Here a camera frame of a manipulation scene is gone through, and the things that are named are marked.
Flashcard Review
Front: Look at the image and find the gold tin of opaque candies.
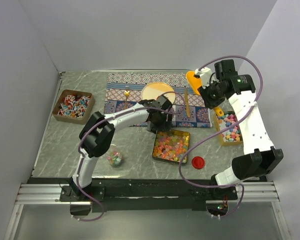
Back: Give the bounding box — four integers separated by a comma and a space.
213, 111, 243, 147

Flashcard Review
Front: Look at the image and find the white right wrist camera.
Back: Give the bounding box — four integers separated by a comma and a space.
194, 67, 212, 87

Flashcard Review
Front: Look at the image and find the red jar lid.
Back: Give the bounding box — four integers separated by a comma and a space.
191, 156, 206, 170

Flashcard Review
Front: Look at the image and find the clear glass jar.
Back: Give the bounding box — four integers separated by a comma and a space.
105, 144, 123, 167

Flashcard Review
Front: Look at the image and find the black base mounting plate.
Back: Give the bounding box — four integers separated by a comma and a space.
59, 178, 238, 213

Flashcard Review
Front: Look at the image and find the cream and orange plate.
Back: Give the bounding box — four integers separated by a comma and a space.
140, 82, 176, 104

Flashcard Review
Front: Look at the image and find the brown box of candies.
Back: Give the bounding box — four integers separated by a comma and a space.
52, 89, 95, 125

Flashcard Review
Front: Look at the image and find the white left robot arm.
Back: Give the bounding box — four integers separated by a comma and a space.
69, 95, 173, 201

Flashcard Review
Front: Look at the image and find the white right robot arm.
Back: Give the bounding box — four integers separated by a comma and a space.
197, 56, 284, 200

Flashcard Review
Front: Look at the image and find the gold knife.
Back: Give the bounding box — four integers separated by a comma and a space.
184, 88, 191, 118

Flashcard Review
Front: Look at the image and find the gold fork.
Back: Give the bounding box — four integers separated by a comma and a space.
124, 86, 130, 109

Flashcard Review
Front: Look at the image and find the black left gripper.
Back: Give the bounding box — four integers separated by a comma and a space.
147, 111, 173, 135

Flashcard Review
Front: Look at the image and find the patterned placemat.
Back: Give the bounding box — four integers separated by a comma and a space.
103, 73, 212, 128

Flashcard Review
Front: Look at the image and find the square tin of translucent candies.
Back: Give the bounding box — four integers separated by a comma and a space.
152, 129, 191, 164

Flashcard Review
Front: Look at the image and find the aluminium frame rail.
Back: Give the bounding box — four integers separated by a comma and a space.
15, 179, 280, 205

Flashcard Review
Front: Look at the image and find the yellow plastic scoop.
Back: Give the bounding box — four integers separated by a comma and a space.
186, 70, 224, 117

